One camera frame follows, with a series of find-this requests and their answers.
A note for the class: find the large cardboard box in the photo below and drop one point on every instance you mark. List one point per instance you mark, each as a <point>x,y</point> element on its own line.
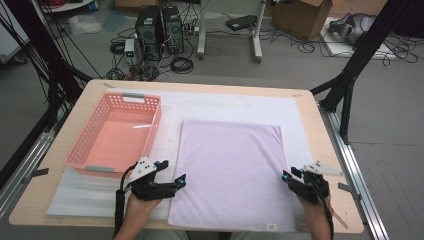
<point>300,18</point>

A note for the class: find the person's right hand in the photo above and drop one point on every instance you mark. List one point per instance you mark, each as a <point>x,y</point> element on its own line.
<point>313,210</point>

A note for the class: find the white gridded mat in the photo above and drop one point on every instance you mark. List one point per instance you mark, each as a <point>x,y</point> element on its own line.
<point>216,106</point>

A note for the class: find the person's left hand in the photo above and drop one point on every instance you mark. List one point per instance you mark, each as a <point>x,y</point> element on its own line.
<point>140,208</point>

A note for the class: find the grey metal bracket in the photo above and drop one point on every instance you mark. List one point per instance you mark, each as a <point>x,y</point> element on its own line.
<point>36,173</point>
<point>350,190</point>

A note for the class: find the pink plastic basket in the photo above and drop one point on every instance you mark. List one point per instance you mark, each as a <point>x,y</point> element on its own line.
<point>116,143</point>

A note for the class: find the black computer tower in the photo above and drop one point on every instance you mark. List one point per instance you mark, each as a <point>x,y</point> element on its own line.
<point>149,33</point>
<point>173,30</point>

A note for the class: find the white floor board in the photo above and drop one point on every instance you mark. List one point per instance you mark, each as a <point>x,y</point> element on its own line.
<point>336,48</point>

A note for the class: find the black frame strut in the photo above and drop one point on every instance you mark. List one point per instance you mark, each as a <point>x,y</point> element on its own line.
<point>360,50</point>
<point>43,50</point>

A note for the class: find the aluminium rail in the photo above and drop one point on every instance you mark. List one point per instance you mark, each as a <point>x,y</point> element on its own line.
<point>26,163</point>
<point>356,160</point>

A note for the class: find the white round table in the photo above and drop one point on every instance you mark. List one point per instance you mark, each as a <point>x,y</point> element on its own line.
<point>66,6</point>

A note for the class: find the thin wooden stick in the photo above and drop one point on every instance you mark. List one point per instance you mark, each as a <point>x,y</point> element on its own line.
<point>340,220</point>

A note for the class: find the small white power box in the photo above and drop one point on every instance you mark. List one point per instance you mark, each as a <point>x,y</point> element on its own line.
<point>129,50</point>

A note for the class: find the black flat device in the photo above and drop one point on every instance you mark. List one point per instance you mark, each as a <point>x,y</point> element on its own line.
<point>240,22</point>

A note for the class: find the clear plastic bag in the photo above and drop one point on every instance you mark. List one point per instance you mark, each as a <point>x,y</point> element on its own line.
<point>85,24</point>

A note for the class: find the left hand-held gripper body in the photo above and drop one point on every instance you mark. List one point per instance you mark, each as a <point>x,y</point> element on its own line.
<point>148,188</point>

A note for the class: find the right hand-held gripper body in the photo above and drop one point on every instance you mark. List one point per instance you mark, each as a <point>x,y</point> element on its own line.
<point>311,188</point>

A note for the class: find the lilac patterned towel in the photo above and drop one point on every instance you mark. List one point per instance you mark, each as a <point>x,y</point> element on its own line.
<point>233,173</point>

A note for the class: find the white cabinet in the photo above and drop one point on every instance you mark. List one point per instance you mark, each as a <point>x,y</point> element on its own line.
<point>10,40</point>

